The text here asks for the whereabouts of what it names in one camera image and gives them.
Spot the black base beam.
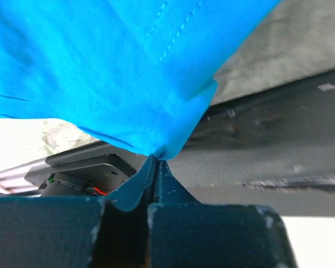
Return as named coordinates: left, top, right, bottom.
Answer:
left=23, top=66, right=335, bottom=218

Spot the blue t-shirt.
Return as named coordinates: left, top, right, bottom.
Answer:
left=0, top=1, right=277, bottom=160

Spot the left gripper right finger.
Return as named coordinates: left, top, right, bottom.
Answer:
left=147, top=161, right=297, bottom=267

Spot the aluminium frame rail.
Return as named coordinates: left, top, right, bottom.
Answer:
left=0, top=160, right=47, bottom=194

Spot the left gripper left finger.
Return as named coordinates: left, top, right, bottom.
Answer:
left=0, top=157, right=156, bottom=267

